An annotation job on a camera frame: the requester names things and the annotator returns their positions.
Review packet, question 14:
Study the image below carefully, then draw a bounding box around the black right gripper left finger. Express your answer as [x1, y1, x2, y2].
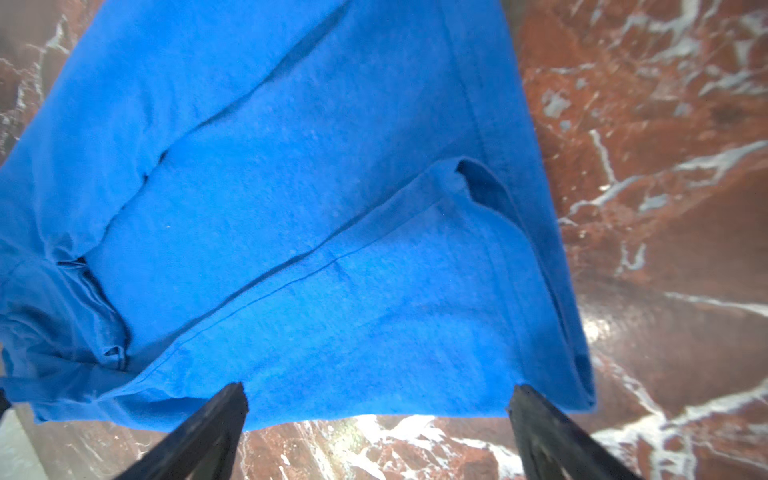
[117, 383, 248, 480]

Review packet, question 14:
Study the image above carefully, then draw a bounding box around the blue t shirt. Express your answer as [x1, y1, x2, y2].
[1, 1, 596, 431]

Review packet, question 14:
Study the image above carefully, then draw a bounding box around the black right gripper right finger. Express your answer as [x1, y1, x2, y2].
[508, 385, 638, 479]

